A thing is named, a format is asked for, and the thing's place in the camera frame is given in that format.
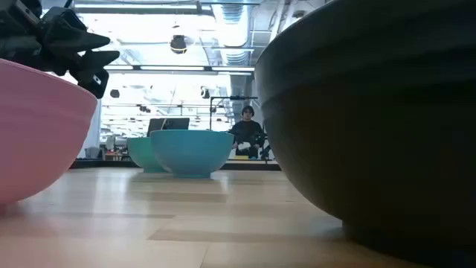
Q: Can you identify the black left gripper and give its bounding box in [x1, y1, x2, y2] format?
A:
[0, 0, 121, 100]

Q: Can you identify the pink plastic bowl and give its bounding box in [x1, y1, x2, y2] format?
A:
[0, 58, 99, 206]

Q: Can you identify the light blue plastic bowl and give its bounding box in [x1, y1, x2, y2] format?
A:
[149, 129, 235, 179]

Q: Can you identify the black plastic bowl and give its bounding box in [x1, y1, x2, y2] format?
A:
[254, 0, 476, 268]

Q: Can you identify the ceiling light strip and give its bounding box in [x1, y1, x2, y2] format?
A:
[103, 64, 256, 73]

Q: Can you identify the black ceiling dome lamp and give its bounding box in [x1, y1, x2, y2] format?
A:
[170, 33, 188, 55]

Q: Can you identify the teal green plastic bowl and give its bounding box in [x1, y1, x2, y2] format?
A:
[126, 136, 169, 174]

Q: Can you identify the person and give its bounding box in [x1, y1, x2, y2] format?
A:
[227, 105, 267, 161]

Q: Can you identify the black aluminium table frame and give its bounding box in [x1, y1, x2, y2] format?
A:
[69, 159, 283, 172]

